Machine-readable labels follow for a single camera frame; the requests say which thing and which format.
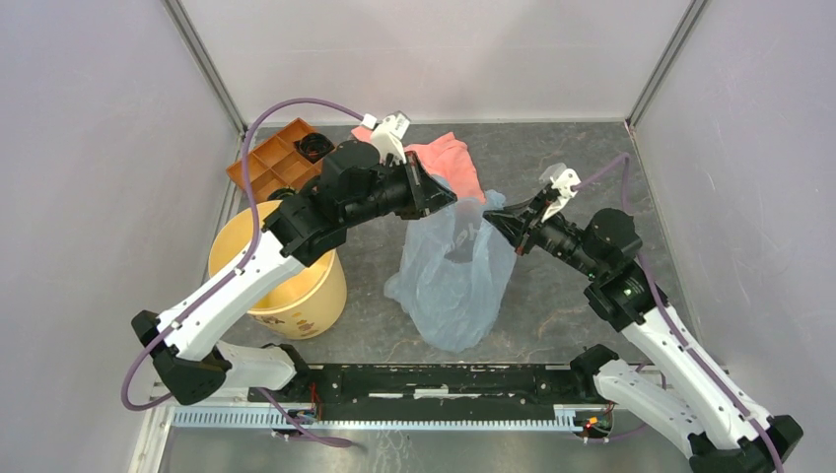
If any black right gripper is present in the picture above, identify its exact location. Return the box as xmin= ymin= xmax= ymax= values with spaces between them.
xmin=483 ymin=188 xmax=604 ymax=279

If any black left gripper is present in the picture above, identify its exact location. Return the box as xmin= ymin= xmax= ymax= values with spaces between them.
xmin=344 ymin=152 xmax=459 ymax=229

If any light blue plastic trash bag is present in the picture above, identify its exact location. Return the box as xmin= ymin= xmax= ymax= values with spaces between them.
xmin=383 ymin=189 xmax=517 ymax=353

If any yellow trash bin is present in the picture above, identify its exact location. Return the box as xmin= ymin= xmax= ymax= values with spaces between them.
xmin=207 ymin=209 xmax=347 ymax=340

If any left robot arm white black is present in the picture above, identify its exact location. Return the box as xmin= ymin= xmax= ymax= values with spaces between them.
xmin=131 ymin=140 xmax=456 ymax=405

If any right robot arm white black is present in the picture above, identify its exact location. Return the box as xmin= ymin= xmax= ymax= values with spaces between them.
xmin=484 ymin=196 xmax=803 ymax=472

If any pink cloth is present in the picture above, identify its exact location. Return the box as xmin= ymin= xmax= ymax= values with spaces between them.
xmin=352 ymin=124 xmax=486 ymax=204

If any black bag roll top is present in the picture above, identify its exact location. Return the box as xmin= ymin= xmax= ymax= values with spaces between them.
xmin=294 ymin=132 xmax=335 ymax=165

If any black green bag roll left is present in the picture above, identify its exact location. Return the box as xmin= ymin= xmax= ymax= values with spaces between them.
xmin=267 ymin=187 xmax=297 ymax=201

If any orange compartment tray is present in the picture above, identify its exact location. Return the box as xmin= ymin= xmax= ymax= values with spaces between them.
xmin=247 ymin=118 xmax=323 ymax=203

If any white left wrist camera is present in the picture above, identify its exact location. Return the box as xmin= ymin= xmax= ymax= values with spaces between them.
xmin=361 ymin=110 xmax=411 ymax=166

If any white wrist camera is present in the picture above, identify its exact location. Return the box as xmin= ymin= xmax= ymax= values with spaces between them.
xmin=361 ymin=110 xmax=411 ymax=166
xmin=539 ymin=163 xmax=581 ymax=222

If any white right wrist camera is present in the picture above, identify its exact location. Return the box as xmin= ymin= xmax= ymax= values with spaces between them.
xmin=539 ymin=163 xmax=581 ymax=222

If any aluminium slotted cable rail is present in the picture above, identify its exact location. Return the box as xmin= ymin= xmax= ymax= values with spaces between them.
xmin=171 ymin=406 xmax=584 ymax=434

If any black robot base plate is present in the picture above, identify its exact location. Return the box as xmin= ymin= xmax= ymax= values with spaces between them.
xmin=271 ymin=364 xmax=607 ymax=422

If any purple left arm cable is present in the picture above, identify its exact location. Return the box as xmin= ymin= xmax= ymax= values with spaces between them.
xmin=119 ymin=98 xmax=367 ymax=413

